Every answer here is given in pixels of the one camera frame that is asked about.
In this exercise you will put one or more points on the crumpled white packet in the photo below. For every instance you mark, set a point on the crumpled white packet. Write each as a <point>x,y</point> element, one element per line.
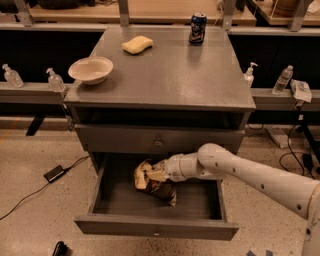
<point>301,90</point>

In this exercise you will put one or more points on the brown chip bag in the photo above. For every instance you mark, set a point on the brown chip bag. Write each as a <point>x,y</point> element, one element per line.
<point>165,191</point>

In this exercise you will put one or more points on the clear sanitizer bottle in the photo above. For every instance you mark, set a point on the clear sanitizer bottle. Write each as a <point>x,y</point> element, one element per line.
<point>55,81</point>
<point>12,76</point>
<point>248,75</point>

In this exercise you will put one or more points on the black power adapter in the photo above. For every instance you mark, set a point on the black power adapter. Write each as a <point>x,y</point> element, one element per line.
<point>54,174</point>

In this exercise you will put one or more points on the blue soda can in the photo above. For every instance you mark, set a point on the blue soda can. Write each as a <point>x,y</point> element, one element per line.
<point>198,27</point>

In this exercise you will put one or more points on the black object at floor edge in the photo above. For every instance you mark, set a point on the black object at floor edge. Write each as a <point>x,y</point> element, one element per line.
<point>60,249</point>

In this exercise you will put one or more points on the clear sanitizer bottle far left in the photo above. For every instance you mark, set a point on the clear sanitizer bottle far left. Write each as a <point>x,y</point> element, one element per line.
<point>12,76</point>

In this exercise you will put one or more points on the grey drawer cabinet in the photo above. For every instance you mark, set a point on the grey drawer cabinet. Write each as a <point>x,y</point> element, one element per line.
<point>171,84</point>

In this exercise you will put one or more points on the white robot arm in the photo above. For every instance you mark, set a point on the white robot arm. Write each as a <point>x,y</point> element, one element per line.
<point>297,193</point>

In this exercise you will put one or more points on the grey metal rail shelf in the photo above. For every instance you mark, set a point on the grey metal rail shelf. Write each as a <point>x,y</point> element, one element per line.
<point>31,93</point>

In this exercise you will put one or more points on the clear water bottle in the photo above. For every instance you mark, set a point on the clear water bottle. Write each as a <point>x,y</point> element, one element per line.
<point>283,80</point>

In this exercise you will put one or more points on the open grey lower drawer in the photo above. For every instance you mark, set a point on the open grey lower drawer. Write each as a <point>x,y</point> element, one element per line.
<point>117,208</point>

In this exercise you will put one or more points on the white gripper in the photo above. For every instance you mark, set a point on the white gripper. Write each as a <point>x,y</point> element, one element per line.
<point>172,168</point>

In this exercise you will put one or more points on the white paper bowl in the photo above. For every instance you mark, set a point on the white paper bowl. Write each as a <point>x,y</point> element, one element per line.
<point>91,70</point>

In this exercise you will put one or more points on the clear sanitizer bottle right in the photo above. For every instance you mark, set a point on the clear sanitizer bottle right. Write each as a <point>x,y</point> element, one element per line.
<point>248,75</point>

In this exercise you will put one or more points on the wooden back table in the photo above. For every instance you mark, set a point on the wooden back table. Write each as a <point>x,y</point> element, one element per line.
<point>139,11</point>

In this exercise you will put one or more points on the yellow sponge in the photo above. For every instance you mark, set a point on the yellow sponge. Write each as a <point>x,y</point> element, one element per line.
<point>137,45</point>

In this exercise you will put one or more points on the closed grey upper drawer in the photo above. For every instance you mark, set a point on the closed grey upper drawer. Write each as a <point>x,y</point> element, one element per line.
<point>154,140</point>

